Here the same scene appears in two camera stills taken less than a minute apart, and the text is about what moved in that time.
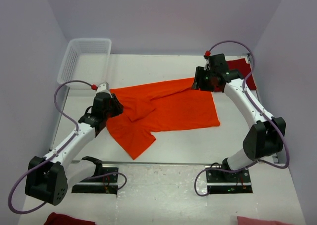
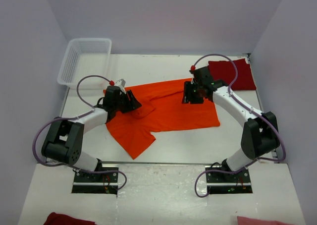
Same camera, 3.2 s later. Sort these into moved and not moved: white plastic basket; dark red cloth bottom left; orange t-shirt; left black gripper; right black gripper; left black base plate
Moved: right black gripper; left black gripper
Not moved: left black base plate; white plastic basket; orange t-shirt; dark red cloth bottom left
